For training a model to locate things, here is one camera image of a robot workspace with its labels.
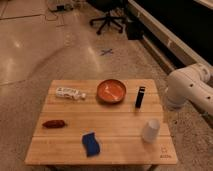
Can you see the black eraser block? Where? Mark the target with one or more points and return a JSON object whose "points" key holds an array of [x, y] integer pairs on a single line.
{"points": [[140, 95]]}

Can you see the dark red chili pepper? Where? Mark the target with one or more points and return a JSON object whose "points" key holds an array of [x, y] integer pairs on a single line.
{"points": [[54, 124]]}

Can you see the black office chair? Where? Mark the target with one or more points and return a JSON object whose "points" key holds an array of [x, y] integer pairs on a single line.
{"points": [[106, 6]]}

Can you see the orange bowl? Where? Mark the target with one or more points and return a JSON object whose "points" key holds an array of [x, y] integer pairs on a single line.
{"points": [[111, 91]]}

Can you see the clear plastic bottle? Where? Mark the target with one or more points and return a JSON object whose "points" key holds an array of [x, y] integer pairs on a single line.
{"points": [[65, 92]]}

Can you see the black box on floor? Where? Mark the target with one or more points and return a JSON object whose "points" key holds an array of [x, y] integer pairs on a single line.
{"points": [[134, 30]]}

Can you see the blue sponge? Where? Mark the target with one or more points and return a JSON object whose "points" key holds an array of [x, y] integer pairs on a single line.
{"points": [[90, 144]]}

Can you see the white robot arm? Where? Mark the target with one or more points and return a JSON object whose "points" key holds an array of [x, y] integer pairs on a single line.
{"points": [[189, 84]]}

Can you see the wooden table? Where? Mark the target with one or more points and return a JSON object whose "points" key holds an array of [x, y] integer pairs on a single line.
{"points": [[118, 128]]}

